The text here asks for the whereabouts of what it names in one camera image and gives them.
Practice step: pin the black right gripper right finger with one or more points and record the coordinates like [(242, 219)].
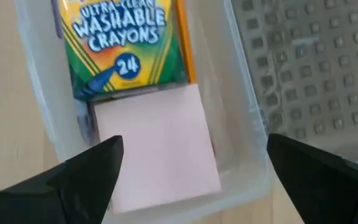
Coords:
[(322, 186)]

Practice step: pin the clear plastic pencil box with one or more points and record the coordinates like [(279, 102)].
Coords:
[(306, 62)]

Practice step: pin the pink sticky note pad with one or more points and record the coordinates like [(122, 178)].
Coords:
[(160, 146)]

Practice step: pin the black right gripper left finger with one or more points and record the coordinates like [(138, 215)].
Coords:
[(73, 193)]

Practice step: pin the green yellow crayon box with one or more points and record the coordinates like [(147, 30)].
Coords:
[(120, 46)]

